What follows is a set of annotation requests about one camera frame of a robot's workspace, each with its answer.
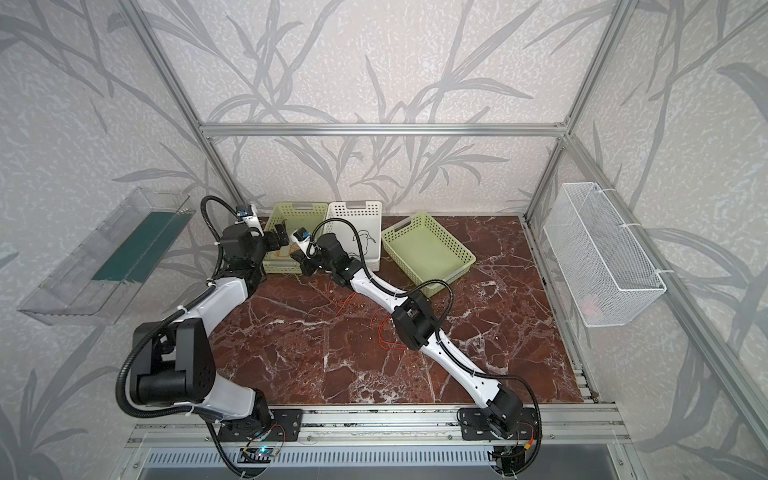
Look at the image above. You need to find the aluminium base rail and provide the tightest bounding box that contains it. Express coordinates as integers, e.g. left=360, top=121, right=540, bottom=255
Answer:
left=126, top=403, right=631, bottom=448

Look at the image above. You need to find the light green basket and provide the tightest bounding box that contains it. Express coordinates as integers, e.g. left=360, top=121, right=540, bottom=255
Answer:
left=382, top=212, right=476, bottom=285
left=260, top=201, right=330, bottom=275

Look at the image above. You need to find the clear plastic wall shelf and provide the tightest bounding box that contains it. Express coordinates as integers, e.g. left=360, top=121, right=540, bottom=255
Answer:
left=18, top=187, right=195, bottom=326

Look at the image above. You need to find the white perforated basket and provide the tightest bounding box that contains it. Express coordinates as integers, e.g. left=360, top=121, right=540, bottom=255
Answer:
left=321, top=200, right=382, bottom=272

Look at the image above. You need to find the aluminium cage frame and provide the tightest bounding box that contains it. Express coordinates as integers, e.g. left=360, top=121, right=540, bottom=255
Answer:
left=119, top=1, right=767, bottom=448

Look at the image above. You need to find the left light green basket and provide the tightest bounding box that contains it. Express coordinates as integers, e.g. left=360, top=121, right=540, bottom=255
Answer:
left=260, top=201, right=330, bottom=275

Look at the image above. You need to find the right arm conduit hose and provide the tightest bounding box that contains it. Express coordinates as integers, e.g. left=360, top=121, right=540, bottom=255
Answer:
left=310, top=217, right=544, bottom=469

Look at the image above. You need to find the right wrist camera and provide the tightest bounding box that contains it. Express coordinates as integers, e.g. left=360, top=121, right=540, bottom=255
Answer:
left=289, top=227, right=314, bottom=262

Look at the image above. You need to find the white wire mesh basket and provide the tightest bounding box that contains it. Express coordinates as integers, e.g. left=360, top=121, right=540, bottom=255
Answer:
left=543, top=182, right=667, bottom=328

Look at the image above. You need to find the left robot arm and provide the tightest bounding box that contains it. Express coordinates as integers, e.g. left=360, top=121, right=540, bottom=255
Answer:
left=115, top=222, right=288, bottom=423

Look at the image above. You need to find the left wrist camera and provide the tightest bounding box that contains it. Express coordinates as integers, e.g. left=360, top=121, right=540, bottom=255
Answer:
left=235, top=203, right=264, bottom=235

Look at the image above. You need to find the right light green basket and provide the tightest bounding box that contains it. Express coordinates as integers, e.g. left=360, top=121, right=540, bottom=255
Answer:
left=382, top=212, right=476, bottom=285

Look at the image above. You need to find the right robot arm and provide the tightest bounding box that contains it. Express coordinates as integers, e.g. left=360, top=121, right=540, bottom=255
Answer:
left=289, top=228, right=523, bottom=439

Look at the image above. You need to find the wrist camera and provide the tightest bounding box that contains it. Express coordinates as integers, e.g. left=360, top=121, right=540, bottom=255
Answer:
left=289, top=227, right=314, bottom=262
left=235, top=203, right=264, bottom=235

